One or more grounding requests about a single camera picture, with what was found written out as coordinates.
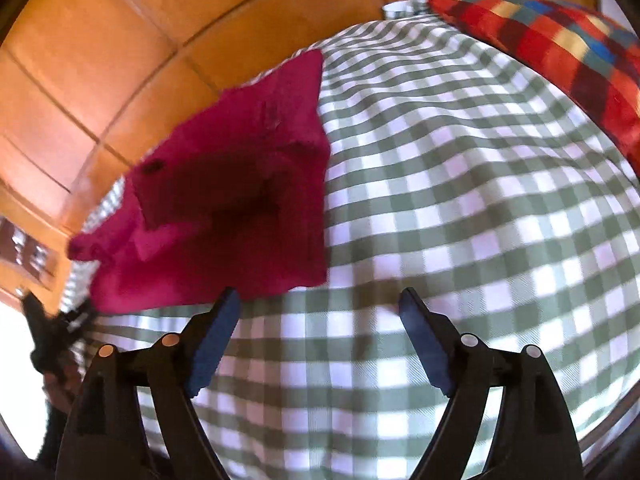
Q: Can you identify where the green checked bed sheet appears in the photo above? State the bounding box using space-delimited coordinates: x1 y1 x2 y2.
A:
60 0 640 480

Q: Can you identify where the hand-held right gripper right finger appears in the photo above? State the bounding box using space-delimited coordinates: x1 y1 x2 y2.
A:
398 287 584 480

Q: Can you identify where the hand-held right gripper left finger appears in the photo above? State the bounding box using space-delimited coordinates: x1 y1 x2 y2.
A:
55 287 242 480

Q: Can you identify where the dark red velvet garment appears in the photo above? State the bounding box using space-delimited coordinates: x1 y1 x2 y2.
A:
67 49 332 314

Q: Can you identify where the red plaid pillow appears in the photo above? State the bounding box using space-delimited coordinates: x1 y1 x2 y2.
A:
428 0 640 182

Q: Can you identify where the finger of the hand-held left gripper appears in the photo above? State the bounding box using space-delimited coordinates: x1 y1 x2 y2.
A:
20 294 98 376

